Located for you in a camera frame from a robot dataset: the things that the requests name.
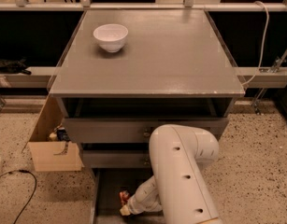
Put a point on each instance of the black object on shelf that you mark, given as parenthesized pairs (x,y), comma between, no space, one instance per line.
(13,67)

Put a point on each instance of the grey drawer cabinet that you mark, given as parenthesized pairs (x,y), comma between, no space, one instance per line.
(172,66)

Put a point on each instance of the items inside cardboard box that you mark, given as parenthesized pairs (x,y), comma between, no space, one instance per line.
(59,134)

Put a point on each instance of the grey open bottom drawer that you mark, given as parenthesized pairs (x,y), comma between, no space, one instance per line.
(106,202)

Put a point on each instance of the grey middle drawer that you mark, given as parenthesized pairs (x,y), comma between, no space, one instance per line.
(116,159)

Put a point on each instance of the white ceramic bowl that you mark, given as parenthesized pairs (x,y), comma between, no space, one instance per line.
(111,37)

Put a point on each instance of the metal rail frame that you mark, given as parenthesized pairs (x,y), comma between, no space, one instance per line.
(206,5)

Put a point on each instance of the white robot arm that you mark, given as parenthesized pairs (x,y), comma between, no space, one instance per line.
(177,188)

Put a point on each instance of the grey top drawer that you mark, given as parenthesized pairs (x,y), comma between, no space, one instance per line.
(131,130)

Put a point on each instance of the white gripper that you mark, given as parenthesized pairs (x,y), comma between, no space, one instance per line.
(137,202)

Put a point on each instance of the cardboard box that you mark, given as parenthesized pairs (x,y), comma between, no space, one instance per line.
(49,154)

